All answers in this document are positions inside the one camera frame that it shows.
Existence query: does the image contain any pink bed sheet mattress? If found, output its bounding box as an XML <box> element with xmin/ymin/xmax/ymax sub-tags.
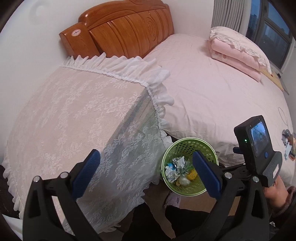
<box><xmin>143</xmin><ymin>33</ymin><xmax>293</xmax><ymax>170</ymax></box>

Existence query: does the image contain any clear crushed plastic bottle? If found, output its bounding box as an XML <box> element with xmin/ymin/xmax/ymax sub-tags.
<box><xmin>176</xmin><ymin>176</ymin><xmax>191</xmax><ymax>187</ymax></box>

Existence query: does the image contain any white ruffled pillow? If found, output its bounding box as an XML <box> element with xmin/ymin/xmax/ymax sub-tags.
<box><xmin>209</xmin><ymin>26</ymin><xmax>272</xmax><ymax>74</ymax></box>

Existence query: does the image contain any wooden board by window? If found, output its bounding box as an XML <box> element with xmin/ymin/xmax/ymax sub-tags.
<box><xmin>260</xmin><ymin>69</ymin><xmax>285</xmax><ymax>92</ymax></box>

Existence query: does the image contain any folded pink blanket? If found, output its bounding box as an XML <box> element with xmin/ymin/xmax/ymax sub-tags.
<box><xmin>209</xmin><ymin>39</ymin><xmax>261</xmax><ymax>82</ymax></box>

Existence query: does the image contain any green plastic trash basket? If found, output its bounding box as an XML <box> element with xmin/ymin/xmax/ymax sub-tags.
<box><xmin>161</xmin><ymin>137</ymin><xmax>219</xmax><ymax>197</ymax></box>

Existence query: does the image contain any wooden bed headboard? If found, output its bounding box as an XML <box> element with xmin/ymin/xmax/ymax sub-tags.
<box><xmin>59</xmin><ymin>1</ymin><xmax>174</xmax><ymax>58</ymax></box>

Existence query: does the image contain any person's right hand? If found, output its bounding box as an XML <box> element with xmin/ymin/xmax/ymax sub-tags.
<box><xmin>263</xmin><ymin>175</ymin><xmax>288</xmax><ymax>210</ymax></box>

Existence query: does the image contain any dark framed window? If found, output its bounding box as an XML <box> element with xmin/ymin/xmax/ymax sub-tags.
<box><xmin>246</xmin><ymin>1</ymin><xmax>292</xmax><ymax>69</ymax></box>

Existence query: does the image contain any trash pile on bed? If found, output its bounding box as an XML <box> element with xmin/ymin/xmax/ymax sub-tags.
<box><xmin>281</xmin><ymin>129</ymin><xmax>296</xmax><ymax>161</ymax></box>

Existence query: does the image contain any yellow foam fruit net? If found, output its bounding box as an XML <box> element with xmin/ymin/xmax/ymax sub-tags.
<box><xmin>186</xmin><ymin>169</ymin><xmax>198</xmax><ymax>181</ymax></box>

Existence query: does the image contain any printed paper ball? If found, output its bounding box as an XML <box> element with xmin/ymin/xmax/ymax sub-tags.
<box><xmin>165</xmin><ymin>156</ymin><xmax>186</xmax><ymax>183</ymax></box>

